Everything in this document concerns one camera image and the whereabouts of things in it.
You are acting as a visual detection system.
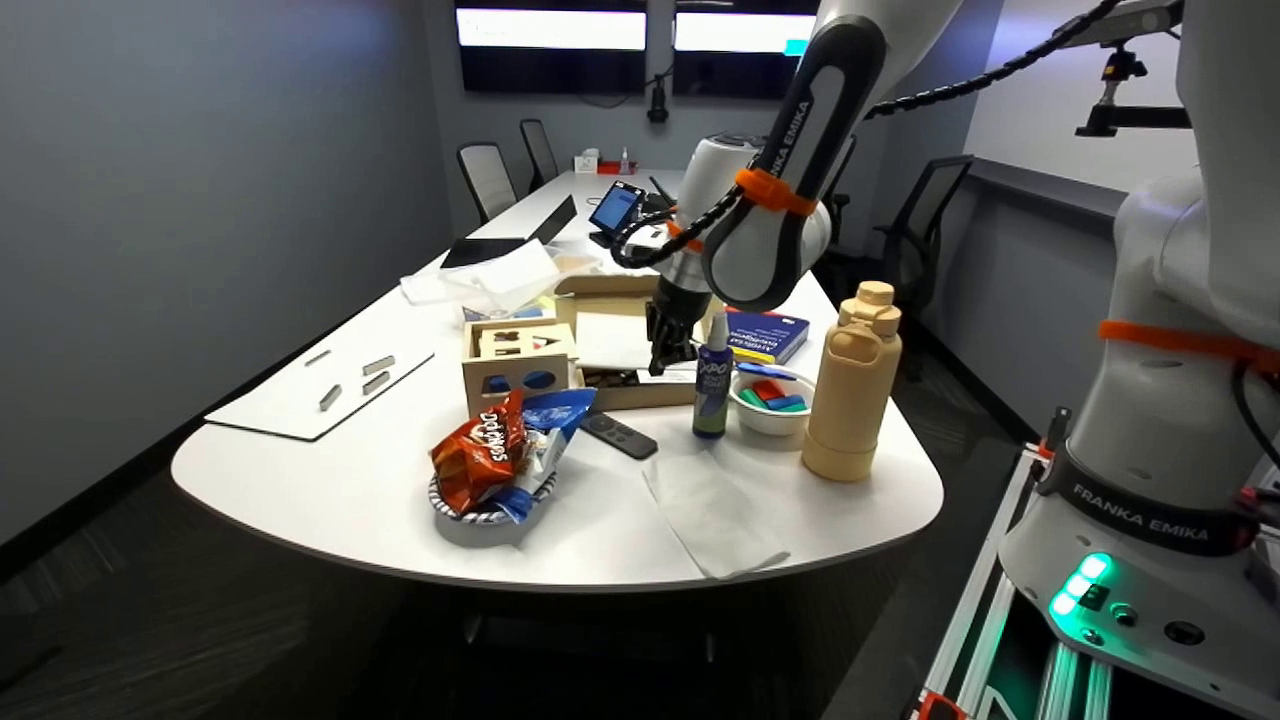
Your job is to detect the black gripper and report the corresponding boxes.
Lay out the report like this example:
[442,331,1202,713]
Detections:
[644,276,712,380]

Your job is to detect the orange chip bag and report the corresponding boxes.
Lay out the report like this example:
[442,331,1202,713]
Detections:
[422,390,532,520]

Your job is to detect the tall beige plastic bottle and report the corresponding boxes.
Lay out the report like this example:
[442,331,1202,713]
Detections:
[795,276,906,486]

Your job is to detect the grey bowl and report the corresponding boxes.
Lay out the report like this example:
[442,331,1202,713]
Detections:
[422,456,566,553]

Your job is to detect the black camera on mount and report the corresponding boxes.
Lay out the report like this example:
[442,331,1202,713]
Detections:
[1071,0,1197,139]

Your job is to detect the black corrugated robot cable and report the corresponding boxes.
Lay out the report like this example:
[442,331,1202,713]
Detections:
[858,0,1129,123]

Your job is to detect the coloured toy blocks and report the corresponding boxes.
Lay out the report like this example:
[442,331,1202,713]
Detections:
[735,376,813,416]

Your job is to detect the wooden shape sorter box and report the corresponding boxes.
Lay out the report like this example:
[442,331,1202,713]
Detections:
[454,317,583,416]

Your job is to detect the white flat board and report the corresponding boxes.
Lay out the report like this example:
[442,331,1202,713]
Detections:
[199,340,438,444]

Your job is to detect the white bowl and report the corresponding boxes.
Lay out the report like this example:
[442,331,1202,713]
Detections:
[724,369,814,444]

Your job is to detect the small blue bottle white cap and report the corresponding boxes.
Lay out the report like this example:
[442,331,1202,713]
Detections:
[689,309,735,444]

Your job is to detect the black remote control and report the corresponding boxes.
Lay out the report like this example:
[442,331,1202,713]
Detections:
[575,407,663,462]

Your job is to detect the white sheet in box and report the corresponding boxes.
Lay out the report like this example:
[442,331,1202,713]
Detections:
[571,309,654,376]

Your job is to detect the blue snack bag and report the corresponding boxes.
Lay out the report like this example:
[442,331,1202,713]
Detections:
[496,384,604,527]

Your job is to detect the blue book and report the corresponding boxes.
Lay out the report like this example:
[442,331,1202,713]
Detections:
[724,309,814,369]

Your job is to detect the wall monitor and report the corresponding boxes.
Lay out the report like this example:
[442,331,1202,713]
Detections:
[673,0,818,99]
[451,0,653,96]

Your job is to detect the robot mounting stand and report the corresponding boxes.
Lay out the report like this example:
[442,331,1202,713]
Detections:
[916,436,1280,720]

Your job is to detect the black laptop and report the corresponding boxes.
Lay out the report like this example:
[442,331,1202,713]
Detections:
[434,190,583,270]

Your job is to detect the crumpled white plastic sheet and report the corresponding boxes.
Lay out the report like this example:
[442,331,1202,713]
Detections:
[394,236,564,318]

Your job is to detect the white paper towel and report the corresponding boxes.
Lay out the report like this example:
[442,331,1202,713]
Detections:
[639,450,795,584]

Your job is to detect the grey office chair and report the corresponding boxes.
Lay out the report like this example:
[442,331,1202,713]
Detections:
[454,136,521,218]
[515,112,564,190]

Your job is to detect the blue tablet on stand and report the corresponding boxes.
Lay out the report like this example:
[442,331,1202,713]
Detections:
[583,174,648,247]

